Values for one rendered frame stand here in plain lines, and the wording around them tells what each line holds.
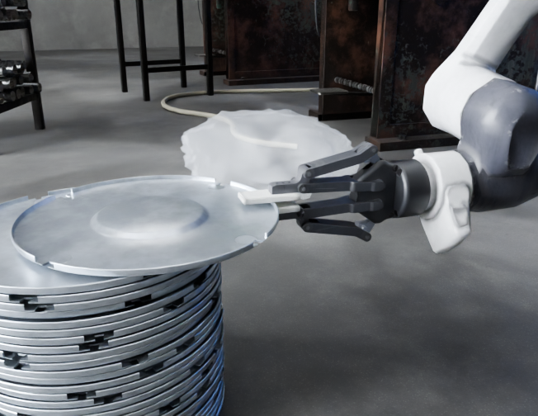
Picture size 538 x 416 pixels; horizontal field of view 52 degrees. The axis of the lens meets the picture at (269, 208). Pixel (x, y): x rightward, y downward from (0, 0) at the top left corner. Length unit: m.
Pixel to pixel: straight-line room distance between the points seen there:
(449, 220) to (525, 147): 0.13
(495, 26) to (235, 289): 0.57
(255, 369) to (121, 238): 0.29
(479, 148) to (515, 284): 0.38
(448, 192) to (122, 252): 0.40
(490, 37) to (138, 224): 0.52
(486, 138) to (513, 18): 0.18
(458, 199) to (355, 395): 0.28
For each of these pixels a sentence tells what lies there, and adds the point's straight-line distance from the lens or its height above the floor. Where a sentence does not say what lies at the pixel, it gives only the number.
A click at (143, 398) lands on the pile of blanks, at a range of 0.59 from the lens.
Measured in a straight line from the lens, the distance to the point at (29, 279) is 0.55.
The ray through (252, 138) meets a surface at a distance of 1.33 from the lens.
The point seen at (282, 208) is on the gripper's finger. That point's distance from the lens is 0.66.
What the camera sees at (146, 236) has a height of 0.24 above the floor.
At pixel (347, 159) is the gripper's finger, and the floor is 0.29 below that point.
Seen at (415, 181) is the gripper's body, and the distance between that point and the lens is 0.71.
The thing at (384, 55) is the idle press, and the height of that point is 0.31.
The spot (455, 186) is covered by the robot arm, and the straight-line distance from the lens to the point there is 0.72.
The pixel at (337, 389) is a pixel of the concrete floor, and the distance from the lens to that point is 0.75.
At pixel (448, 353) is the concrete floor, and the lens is 0.84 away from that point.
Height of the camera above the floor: 0.46
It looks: 20 degrees down
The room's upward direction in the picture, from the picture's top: straight up
